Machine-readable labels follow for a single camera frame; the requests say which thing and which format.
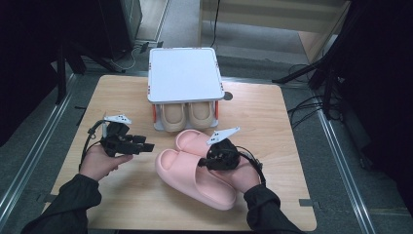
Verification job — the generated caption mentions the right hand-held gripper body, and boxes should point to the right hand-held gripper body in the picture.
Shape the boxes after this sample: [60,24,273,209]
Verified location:
[206,126,243,172]

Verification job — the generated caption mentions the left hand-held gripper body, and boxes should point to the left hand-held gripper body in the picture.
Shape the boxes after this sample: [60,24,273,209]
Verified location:
[99,113,137,158]

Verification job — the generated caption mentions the pink slipper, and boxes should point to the pink slipper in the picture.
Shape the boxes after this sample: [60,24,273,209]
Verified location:
[154,148,238,212]
[174,129,228,161]

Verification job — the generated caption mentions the cream clog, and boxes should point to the cream clog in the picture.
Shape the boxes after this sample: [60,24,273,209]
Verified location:
[159,102,188,133]
[187,101,215,131]

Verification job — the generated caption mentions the white shoe rack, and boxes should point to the white shoe rack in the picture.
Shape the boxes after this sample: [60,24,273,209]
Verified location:
[146,47,226,133]

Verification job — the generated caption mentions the person's left hand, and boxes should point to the person's left hand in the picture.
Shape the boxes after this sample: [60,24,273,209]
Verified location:
[79,144,134,182]

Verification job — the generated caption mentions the person's right hand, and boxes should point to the person's right hand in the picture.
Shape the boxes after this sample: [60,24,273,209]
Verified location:
[214,157,263,195]

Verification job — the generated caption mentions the grey tape strip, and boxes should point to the grey tape strip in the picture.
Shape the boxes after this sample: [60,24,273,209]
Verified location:
[36,193,57,204]
[298,198,321,210]

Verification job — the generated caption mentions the black metal stand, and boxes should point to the black metal stand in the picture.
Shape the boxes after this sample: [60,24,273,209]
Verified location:
[54,40,127,105]
[272,0,358,120]

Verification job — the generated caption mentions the black cabinet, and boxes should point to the black cabinet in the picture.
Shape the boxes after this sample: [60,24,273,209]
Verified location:
[96,0,144,60]

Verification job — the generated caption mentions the light wooden cabinet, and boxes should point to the light wooden cabinet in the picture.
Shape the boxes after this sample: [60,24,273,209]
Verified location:
[198,0,354,63]

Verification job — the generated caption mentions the right hand-held gripper cable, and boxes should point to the right hand-held gripper cable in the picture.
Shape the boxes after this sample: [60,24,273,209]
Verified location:
[236,145,268,188]

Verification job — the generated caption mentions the white floor cable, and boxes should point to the white floor cable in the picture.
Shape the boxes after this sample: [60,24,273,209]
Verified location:
[109,48,141,71]

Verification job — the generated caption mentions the metal floor rail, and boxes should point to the metal floor rail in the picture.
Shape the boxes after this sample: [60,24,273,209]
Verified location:
[0,73,78,226]
[315,105,378,234]

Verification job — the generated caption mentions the black floor cables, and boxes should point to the black floor cables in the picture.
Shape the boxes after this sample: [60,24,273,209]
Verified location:
[286,62,346,129]

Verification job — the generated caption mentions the black hanging cable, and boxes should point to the black hanging cable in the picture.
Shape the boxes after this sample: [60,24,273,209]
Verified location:
[208,0,222,49]

